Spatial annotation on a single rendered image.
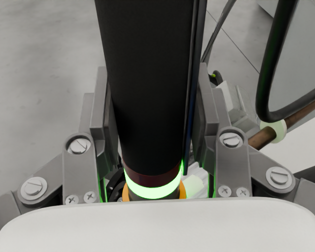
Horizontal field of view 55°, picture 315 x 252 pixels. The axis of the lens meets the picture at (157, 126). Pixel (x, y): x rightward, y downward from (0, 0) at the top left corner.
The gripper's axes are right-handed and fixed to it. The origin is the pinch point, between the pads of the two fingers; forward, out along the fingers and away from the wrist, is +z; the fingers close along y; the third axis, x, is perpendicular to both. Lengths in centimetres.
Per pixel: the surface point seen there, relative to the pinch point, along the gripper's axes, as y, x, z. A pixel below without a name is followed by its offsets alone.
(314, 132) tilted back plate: 28.7, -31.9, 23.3
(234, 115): 17, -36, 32
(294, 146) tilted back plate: 25.9, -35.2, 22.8
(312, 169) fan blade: 16.9, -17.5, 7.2
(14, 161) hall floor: -90, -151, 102
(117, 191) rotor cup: -5.6, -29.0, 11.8
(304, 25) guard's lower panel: 71, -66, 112
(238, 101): 18, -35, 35
